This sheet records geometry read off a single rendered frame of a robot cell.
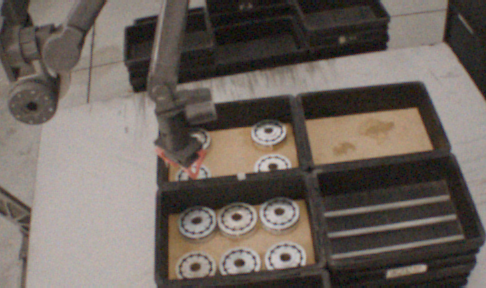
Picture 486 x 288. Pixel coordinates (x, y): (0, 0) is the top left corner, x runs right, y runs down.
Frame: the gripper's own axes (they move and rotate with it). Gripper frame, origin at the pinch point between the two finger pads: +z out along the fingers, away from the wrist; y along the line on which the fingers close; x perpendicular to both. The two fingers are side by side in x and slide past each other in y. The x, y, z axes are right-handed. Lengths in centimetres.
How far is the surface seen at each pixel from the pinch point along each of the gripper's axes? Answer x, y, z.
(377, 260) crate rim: -12.3, -45.2, 15.3
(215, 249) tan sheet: 3.6, -7.1, 23.4
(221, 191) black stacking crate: -8.1, -0.3, 16.4
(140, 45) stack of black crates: -72, 119, 57
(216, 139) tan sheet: -25.7, 19.2, 23.7
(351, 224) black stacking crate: -23.2, -30.4, 25.1
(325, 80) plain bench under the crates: -79, 17, 38
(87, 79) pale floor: -69, 184, 104
